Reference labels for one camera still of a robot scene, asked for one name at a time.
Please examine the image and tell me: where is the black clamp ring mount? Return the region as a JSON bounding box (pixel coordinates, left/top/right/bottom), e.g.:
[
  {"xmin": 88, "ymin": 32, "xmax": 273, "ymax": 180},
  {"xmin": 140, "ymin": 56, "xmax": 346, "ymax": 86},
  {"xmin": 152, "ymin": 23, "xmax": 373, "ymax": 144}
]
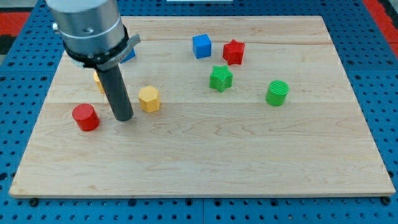
[{"xmin": 63, "ymin": 27, "xmax": 141, "ymax": 71}]

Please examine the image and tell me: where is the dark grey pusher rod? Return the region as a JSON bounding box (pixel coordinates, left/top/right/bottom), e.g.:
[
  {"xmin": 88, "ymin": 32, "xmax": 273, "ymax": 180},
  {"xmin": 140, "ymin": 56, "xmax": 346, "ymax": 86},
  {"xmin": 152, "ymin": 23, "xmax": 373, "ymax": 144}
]
[{"xmin": 95, "ymin": 65, "xmax": 134, "ymax": 121}]

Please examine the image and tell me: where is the yellow hexagon block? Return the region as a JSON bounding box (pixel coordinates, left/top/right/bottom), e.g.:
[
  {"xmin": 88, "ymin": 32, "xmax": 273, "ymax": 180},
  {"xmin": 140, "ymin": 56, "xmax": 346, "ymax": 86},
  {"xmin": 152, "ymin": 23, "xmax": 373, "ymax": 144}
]
[{"xmin": 139, "ymin": 86, "xmax": 160, "ymax": 113}]

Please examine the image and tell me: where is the blue block behind arm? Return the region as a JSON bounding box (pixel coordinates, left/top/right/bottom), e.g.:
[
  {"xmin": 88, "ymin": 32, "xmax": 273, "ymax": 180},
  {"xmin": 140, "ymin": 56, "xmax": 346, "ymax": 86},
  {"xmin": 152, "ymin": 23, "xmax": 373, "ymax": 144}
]
[{"xmin": 121, "ymin": 49, "xmax": 136, "ymax": 63}]

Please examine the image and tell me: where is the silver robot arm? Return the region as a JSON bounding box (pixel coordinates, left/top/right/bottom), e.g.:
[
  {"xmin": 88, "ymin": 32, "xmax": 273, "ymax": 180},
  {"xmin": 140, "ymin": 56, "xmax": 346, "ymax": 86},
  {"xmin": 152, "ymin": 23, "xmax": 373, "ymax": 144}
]
[{"xmin": 46, "ymin": 0, "xmax": 141, "ymax": 121}]

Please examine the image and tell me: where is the yellow block behind rod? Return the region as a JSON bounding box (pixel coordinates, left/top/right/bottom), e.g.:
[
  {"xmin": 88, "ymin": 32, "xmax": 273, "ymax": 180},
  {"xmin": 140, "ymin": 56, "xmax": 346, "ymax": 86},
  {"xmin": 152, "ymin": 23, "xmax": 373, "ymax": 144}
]
[{"xmin": 93, "ymin": 71, "xmax": 104, "ymax": 93}]

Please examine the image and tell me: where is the red cylinder block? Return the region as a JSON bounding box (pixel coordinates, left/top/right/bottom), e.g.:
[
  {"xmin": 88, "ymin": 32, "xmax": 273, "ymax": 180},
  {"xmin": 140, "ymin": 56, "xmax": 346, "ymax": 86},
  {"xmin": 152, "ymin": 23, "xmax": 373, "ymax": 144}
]
[{"xmin": 72, "ymin": 103, "xmax": 100, "ymax": 131}]

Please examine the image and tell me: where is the blue cube block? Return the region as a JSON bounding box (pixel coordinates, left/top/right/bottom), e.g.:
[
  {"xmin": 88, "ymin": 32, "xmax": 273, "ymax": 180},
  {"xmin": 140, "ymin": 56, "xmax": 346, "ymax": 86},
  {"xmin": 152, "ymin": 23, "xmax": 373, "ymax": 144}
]
[{"xmin": 192, "ymin": 34, "xmax": 212, "ymax": 59}]

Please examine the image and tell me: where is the green star block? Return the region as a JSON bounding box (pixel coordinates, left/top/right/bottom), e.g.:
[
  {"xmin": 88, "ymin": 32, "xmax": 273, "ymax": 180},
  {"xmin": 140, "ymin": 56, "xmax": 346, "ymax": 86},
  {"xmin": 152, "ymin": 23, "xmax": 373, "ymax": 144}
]
[{"xmin": 209, "ymin": 65, "xmax": 233, "ymax": 93}]

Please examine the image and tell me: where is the wooden board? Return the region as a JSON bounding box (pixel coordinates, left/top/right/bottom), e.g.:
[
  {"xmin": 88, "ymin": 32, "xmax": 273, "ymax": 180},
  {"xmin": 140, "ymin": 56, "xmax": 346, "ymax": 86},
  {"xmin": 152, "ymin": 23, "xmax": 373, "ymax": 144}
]
[{"xmin": 9, "ymin": 16, "xmax": 396, "ymax": 198}]

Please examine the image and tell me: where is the red star block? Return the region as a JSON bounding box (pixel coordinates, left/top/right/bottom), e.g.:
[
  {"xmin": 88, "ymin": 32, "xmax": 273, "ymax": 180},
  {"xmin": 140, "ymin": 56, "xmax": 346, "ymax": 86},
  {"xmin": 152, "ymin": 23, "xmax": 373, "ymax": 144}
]
[{"xmin": 223, "ymin": 39, "xmax": 246, "ymax": 65}]

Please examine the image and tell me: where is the green cylinder block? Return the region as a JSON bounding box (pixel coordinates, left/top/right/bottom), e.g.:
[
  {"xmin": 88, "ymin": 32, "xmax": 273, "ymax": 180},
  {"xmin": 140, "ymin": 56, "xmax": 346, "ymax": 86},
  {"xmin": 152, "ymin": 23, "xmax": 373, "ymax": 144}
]
[{"xmin": 266, "ymin": 80, "xmax": 289, "ymax": 106}]

